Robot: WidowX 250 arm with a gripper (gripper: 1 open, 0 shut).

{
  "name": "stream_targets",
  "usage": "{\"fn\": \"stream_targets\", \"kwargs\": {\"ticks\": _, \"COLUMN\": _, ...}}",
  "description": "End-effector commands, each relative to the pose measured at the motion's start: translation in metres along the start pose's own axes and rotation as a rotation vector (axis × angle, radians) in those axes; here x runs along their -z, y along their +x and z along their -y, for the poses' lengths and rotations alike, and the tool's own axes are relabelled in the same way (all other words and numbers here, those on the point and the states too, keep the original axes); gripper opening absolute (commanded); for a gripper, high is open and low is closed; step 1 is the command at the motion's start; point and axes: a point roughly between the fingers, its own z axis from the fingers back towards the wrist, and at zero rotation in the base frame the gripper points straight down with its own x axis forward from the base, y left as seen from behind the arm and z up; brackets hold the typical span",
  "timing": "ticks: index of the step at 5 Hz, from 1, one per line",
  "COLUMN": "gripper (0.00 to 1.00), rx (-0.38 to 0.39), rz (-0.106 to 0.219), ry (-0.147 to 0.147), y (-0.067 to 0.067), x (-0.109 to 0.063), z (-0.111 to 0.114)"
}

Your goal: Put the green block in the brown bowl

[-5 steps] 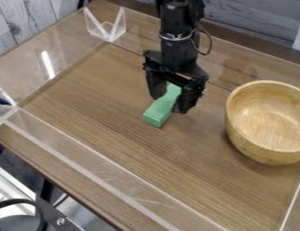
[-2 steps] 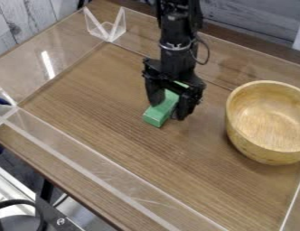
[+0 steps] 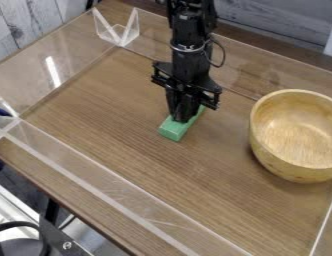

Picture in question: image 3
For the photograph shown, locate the black table leg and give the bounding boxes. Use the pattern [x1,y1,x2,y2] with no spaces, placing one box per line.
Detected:
[44,199,60,225]

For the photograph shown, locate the black metal bracket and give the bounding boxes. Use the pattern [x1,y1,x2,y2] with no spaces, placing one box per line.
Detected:
[39,218,94,256]

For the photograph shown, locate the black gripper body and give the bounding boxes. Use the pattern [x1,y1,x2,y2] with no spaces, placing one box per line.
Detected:
[151,48,222,110]

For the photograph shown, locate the light brown wooden bowl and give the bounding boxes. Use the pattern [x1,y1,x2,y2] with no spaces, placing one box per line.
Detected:
[249,89,332,183]

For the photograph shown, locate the black cable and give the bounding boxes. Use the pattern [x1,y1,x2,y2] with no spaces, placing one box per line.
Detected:
[0,220,52,256]

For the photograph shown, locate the green rectangular block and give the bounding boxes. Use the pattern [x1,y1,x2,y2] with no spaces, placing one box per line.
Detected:
[158,106,206,142]

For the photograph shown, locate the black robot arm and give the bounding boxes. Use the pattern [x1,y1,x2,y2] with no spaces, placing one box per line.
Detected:
[151,0,226,123]

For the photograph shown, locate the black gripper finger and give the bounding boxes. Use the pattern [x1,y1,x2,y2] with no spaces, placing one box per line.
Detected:
[166,87,179,120]
[179,94,199,123]

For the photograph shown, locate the clear acrylic tray walls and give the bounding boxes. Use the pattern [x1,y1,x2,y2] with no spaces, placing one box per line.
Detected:
[0,1,332,256]

